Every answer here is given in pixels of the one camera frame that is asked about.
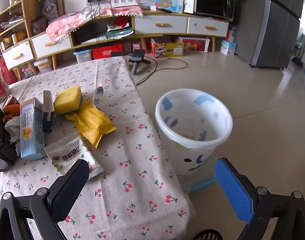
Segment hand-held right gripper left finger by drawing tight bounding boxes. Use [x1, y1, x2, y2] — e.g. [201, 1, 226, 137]
[0, 159, 90, 240]

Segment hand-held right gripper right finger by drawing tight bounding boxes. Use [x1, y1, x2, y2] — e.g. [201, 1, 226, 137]
[215, 157, 305, 240]

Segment white plastic bin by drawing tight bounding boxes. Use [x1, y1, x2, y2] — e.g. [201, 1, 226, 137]
[155, 89, 233, 175]

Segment blue biscuit box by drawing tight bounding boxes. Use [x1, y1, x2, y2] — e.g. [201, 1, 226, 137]
[0, 102, 19, 165]

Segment yellow green sponge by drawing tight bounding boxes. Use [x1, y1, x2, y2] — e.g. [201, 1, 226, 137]
[53, 85, 82, 115]

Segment white nut snack packet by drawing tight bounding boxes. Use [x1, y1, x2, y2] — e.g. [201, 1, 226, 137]
[45, 139, 104, 179]

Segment light blue milk carton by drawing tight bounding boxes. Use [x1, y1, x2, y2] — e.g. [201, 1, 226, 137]
[19, 97, 46, 160]

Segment yellow plastic packet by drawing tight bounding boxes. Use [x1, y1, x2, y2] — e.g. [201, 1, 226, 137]
[65, 100, 117, 148]

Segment cherry print tablecloth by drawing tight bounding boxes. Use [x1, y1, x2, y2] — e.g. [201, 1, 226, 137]
[0, 56, 195, 240]

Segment small blue box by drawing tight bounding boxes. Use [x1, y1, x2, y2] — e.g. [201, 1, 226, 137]
[42, 90, 55, 133]

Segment crumpled white tissue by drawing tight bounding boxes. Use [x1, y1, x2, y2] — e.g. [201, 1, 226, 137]
[4, 115, 21, 155]

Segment clear plastic wrapper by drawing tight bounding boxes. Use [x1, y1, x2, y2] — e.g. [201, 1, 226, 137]
[92, 85, 104, 109]

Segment orange toy piece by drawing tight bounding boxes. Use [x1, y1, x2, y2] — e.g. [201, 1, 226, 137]
[4, 104, 21, 120]

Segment red drink can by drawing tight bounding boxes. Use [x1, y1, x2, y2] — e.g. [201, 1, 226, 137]
[2, 95, 19, 107]

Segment clear storage bin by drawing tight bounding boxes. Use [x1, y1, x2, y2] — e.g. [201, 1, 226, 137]
[34, 57, 54, 74]

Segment red bag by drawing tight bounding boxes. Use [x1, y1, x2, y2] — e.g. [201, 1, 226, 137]
[0, 56, 18, 85]

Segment clear bin blue lid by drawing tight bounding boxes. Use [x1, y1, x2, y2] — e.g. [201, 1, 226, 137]
[74, 50, 93, 64]

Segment red gift box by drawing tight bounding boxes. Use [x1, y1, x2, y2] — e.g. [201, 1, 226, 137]
[92, 44, 124, 60]

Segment blue white box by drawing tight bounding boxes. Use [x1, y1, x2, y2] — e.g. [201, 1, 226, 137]
[220, 39, 237, 55]

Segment wooden shelf unit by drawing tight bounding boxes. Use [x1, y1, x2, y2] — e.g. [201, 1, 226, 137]
[0, 0, 38, 74]

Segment black grey handheld device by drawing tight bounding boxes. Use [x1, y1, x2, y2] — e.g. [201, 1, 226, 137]
[129, 49, 151, 75]

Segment clear bin red contents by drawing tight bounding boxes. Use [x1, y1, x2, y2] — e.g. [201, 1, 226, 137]
[179, 36, 210, 53]

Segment colourful cardboard box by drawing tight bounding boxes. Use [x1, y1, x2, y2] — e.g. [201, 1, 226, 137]
[150, 39, 185, 58]

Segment pink cloth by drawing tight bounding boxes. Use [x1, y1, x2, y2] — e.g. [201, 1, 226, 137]
[46, 6, 144, 44]

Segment green white plastic bag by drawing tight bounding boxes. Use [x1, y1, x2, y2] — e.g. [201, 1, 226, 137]
[105, 17, 134, 39]

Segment grey refrigerator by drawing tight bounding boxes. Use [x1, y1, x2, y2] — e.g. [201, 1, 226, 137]
[233, 0, 305, 69]

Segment long wooden white cabinet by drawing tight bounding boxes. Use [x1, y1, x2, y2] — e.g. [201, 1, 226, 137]
[30, 9, 229, 70]

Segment framed picture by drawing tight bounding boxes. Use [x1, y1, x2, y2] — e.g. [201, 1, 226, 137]
[35, 0, 66, 25]

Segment black microwave oven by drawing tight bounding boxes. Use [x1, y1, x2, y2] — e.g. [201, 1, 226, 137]
[194, 0, 237, 22]

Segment white paper bag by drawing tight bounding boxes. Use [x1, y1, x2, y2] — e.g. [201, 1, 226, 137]
[184, 0, 198, 14]

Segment black floor cable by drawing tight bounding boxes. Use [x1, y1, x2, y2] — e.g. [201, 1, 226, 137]
[135, 57, 189, 85]

